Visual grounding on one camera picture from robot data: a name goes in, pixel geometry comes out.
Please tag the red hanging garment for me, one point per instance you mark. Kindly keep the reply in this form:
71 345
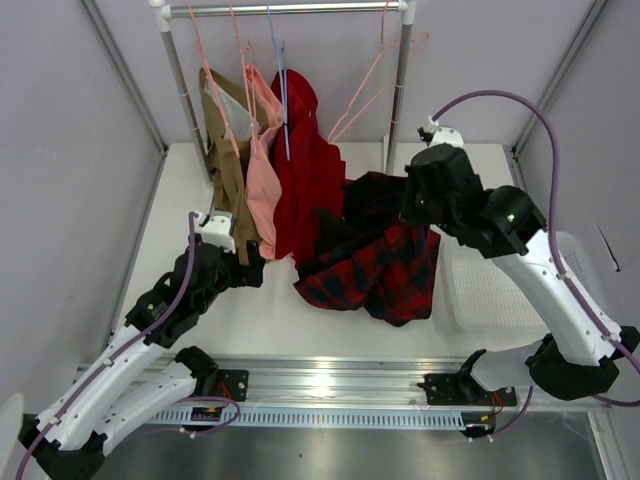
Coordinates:
311 173

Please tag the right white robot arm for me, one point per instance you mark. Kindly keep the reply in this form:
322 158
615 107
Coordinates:
576 359

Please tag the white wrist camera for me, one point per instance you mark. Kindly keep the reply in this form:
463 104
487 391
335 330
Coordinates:
217 229
432 133

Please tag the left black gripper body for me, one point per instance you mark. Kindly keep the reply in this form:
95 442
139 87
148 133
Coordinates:
232 274

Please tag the black mounting plate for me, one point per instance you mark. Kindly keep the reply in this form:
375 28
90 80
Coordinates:
232 384
450 389

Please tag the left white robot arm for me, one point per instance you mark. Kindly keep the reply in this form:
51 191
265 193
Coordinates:
72 438

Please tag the white plastic basket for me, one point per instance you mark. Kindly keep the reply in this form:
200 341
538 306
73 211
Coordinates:
480 297

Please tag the metal clothes rack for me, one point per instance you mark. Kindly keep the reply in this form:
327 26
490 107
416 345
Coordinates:
164 14

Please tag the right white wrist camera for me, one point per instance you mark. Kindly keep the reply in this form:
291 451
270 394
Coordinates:
432 133

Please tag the blue hanger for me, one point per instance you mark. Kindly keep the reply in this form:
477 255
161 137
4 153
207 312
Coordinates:
280 50

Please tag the pink hanger far left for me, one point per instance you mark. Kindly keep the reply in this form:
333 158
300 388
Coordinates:
215 91

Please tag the slotted white cable duct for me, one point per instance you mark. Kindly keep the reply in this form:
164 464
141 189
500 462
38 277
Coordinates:
411 419

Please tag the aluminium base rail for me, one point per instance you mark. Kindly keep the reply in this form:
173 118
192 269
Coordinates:
325 382

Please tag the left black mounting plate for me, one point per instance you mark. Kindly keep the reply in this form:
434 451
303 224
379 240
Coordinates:
232 384

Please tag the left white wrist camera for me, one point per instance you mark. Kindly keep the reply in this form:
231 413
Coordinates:
217 229

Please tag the pink hanging garment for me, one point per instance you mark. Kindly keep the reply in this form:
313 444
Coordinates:
263 188

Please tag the red plaid skirt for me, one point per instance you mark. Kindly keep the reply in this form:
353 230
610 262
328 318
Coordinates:
367 258

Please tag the tan hanging garment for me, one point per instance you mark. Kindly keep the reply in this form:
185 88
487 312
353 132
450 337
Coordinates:
229 172

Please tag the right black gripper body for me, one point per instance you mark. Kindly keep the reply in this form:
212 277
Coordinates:
413 201

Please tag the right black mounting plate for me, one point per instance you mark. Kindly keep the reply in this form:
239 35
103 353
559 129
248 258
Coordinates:
450 389

